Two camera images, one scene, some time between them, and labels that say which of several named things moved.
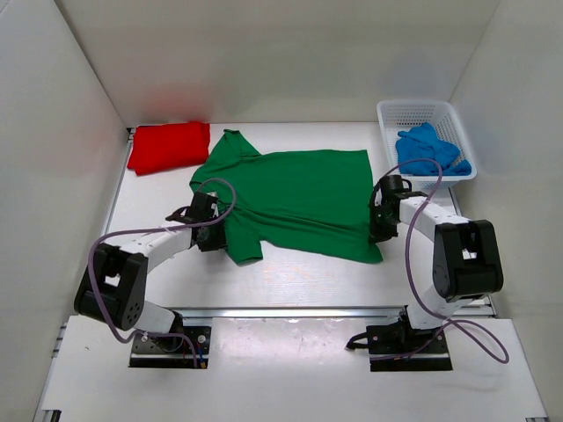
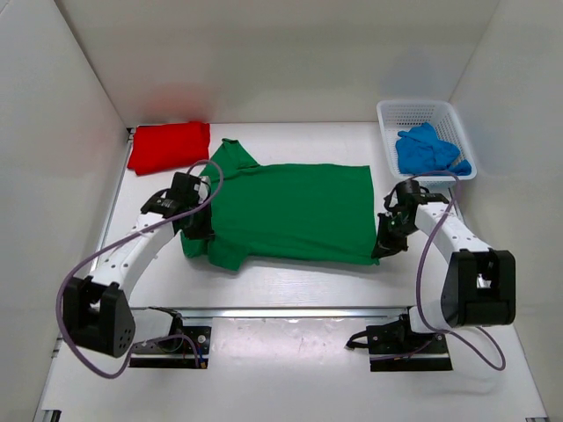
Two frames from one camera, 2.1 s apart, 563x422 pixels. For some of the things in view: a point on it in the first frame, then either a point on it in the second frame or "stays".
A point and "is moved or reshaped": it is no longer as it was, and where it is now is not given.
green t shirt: x=312 y=202 is moved or reshaped
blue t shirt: x=423 y=142 stays
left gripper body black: x=215 y=237 to x=201 y=223
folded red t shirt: x=158 y=147 stays
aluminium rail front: x=303 y=313 stays
